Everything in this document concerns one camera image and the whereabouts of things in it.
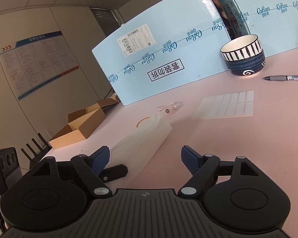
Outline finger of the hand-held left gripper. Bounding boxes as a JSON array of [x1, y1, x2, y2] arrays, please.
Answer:
[[99, 164, 128, 182]]

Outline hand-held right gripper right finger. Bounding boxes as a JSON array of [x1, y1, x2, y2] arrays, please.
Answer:
[[177, 145, 261, 199]]

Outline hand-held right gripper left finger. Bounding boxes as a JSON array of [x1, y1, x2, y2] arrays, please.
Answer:
[[30, 146, 113, 199]]

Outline white translucent shopping bag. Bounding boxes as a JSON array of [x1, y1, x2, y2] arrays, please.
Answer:
[[109, 114, 173, 181]]

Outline open brown cardboard box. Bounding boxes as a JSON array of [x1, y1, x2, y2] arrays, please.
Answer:
[[48, 93, 121, 150]]

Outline black router with antennas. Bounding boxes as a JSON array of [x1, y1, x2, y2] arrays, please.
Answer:
[[21, 132, 52, 169]]

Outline orange rubber band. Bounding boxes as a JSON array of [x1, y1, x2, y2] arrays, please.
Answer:
[[136, 116, 151, 128]]

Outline white label sheet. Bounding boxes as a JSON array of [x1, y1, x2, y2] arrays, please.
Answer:
[[191, 90, 254, 121]]

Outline dark blue ceramic bowl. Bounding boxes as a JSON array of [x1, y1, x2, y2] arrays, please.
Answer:
[[223, 50, 266, 77]]

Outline white striped ceramic bowl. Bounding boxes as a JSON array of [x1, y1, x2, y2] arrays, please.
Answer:
[[220, 34, 262, 61]]

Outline grey pen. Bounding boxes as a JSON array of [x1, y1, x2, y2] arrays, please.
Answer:
[[262, 75, 298, 82]]

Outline dark window blind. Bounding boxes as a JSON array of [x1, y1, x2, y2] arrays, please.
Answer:
[[89, 7, 121, 34]]

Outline white hair tie with beads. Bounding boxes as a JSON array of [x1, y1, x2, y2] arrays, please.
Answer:
[[157, 101, 183, 116]]

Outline wall notice board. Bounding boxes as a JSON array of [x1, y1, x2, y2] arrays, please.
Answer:
[[0, 31, 80, 101]]

